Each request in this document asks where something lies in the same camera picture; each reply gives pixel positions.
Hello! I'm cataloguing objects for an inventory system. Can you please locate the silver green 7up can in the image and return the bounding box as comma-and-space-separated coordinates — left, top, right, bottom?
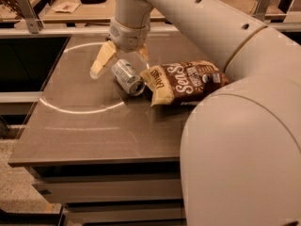
111, 59, 145, 96

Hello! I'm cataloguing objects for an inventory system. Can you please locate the right metal bracket post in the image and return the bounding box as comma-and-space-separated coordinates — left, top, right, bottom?
252, 0, 276, 22

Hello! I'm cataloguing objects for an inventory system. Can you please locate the paper card on back table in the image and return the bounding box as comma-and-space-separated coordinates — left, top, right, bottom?
54, 2, 80, 13

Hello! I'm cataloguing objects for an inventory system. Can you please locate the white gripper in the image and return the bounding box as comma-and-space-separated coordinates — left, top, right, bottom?
90, 18, 150, 79

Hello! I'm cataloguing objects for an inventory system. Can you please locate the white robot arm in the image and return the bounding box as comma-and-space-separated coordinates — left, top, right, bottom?
110, 0, 301, 226

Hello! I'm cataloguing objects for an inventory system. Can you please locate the metal bracket post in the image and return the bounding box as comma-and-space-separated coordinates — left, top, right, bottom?
252, 0, 276, 22
16, 0, 43, 34

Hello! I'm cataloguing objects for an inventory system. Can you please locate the left metal bracket post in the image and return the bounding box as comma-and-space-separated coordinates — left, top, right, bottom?
16, 0, 43, 34

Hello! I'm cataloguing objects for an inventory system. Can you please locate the brown yellow chips bag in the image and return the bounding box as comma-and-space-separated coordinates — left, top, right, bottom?
140, 60, 230, 105

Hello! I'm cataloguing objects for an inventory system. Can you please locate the black oblong object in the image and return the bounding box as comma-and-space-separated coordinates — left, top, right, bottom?
80, 0, 106, 5

